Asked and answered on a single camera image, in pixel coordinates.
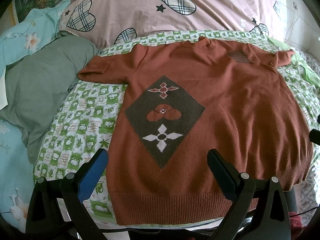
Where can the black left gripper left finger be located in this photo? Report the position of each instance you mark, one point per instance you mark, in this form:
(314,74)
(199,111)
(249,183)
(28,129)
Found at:
(56,209)

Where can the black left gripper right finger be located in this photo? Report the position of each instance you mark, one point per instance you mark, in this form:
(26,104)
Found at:
(259,209)

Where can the rust orange knit sweater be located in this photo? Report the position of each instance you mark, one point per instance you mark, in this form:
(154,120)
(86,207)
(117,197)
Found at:
(184,99)

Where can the sage green pillow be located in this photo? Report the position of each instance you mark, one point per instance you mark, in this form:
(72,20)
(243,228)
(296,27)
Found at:
(37,85)

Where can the light blue floral bedsheet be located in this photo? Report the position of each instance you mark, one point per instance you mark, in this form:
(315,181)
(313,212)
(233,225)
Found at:
(37,30)

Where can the pink heart pattern duvet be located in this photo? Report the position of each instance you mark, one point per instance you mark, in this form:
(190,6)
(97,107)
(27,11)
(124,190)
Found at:
(108,22)

